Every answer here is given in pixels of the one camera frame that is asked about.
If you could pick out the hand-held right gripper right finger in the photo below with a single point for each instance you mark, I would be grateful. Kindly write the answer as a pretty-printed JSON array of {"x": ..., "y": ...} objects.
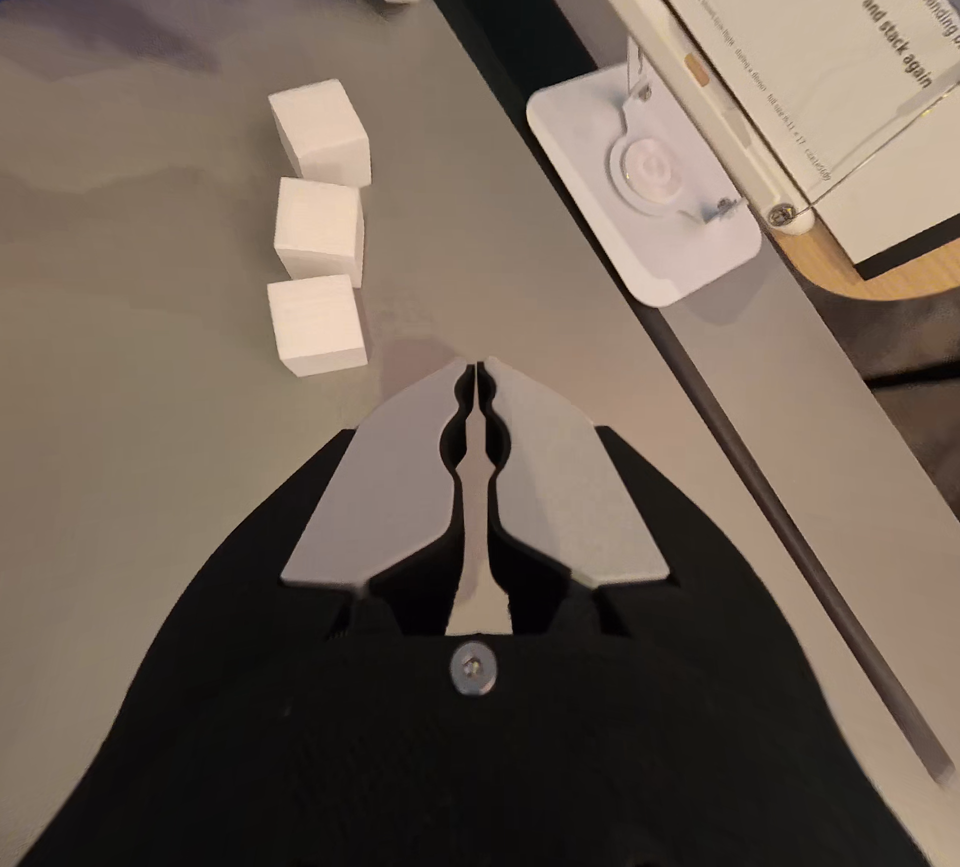
[{"x": 577, "y": 499}]

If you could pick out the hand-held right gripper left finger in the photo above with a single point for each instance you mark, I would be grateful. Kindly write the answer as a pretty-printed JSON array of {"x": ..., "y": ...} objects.
[{"x": 382, "y": 499}]

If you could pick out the wooden book stand white base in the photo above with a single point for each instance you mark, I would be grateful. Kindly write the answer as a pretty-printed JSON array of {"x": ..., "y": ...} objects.
[{"x": 660, "y": 207}]

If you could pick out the printed instruction sheet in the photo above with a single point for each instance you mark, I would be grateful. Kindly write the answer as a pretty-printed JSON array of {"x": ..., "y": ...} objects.
[{"x": 787, "y": 19}]

